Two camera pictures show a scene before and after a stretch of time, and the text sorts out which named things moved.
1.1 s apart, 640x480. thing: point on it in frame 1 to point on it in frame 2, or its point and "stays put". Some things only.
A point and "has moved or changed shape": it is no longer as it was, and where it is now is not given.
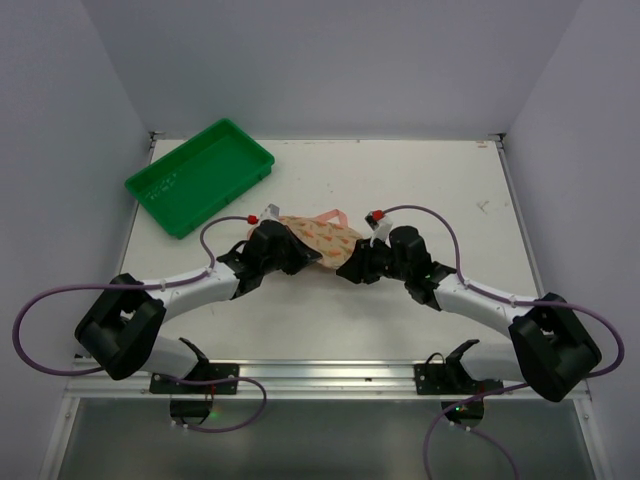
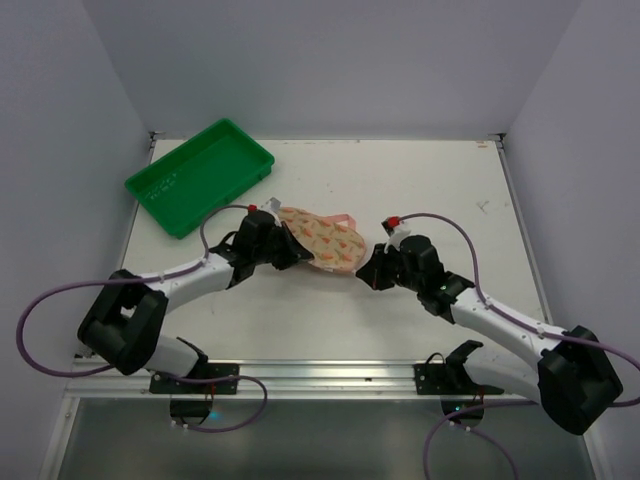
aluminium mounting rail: x=280 y=379 stays put
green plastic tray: x=199 y=177 stays put
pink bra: x=325 y=217 has moved or changed shape
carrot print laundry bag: x=333 y=242 stays put
